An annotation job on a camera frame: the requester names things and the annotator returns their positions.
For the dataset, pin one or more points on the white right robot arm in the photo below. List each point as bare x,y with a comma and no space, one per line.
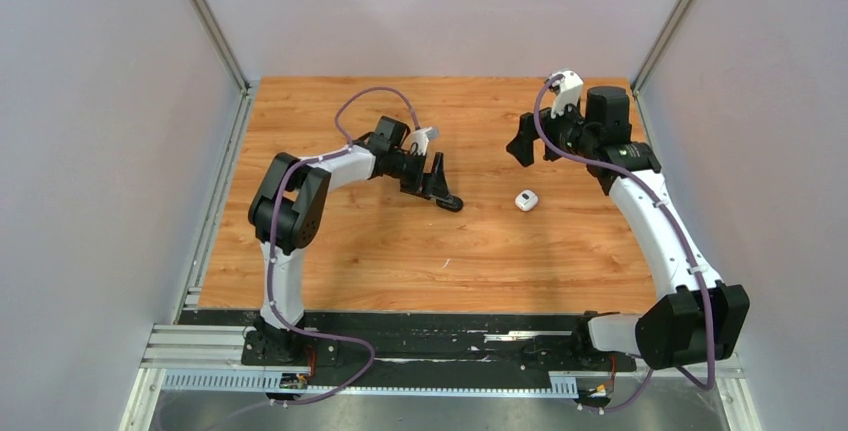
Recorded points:
698,317

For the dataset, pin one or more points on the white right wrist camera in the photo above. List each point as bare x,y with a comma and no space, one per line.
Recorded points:
567,86

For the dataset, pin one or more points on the black earbud case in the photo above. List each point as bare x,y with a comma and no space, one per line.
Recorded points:
450,203

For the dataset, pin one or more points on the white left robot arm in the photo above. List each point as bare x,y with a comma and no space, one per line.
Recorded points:
287,209

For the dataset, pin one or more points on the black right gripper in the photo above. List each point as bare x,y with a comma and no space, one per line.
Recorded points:
522,146

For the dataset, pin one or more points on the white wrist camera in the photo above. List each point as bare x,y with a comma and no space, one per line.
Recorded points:
567,86
421,138

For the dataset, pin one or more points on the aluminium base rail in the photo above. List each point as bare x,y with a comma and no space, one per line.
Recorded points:
468,363

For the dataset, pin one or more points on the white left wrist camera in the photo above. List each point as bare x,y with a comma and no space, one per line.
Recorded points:
421,138

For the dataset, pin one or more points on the white earbud charging case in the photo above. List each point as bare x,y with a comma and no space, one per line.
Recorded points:
526,200

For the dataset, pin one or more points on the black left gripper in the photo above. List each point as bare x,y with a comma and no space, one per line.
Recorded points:
431,184

